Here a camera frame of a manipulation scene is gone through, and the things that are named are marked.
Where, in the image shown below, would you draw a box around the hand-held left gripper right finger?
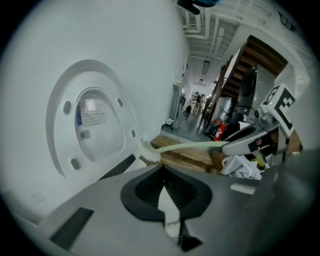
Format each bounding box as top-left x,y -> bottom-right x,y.
163,164 -> 261,256

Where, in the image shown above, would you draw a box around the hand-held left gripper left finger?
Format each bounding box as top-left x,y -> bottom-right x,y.
42,164 -> 179,256

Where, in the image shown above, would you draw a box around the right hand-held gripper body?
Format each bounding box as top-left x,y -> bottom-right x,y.
252,83 -> 298,165

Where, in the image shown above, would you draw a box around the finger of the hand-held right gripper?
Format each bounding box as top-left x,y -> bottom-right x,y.
221,136 -> 261,156
223,124 -> 257,143

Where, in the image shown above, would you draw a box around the pale green toilet brush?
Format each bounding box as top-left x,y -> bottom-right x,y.
138,138 -> 231,163

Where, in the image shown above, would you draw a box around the white smart toilet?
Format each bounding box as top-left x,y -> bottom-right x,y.
44,59 -> 166,183

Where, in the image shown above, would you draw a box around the person's right forearm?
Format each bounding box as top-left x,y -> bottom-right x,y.
287,129 -> 304,153

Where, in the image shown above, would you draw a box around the white office chair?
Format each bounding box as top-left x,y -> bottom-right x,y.
221,154 -> 263,180

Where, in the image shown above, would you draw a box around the red fire extinguisher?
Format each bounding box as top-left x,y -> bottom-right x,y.
214,119 -> 227,141

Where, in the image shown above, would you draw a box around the grey metal machine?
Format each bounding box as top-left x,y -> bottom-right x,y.
238,63 -> 275,109

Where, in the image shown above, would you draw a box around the silver wrapped cylinder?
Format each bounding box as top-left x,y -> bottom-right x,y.
216,96 -> 237,123

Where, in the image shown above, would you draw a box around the dark green bag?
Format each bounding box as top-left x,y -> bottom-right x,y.
203,123 -> 218,137

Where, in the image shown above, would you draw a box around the brown wooden staircase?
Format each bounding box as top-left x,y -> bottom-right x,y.
212,34 -> 289,101

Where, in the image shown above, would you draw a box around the low wooden steps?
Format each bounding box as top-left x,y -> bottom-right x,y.
149,134 -> 221,174

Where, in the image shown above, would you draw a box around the white wall socket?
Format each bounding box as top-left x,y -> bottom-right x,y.
31,191 -> 47,203

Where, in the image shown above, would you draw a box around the metal frame rack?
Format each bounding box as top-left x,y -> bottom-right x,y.
171,78 -> 186,131

